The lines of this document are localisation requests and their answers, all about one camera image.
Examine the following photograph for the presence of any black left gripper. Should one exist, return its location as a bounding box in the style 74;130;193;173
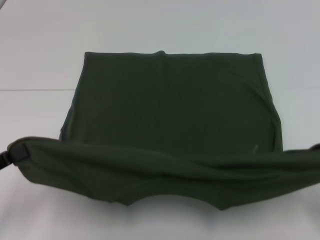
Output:
0;143;29;172

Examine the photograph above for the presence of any dark green shirt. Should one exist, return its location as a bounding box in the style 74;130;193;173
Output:
6;50;320;211

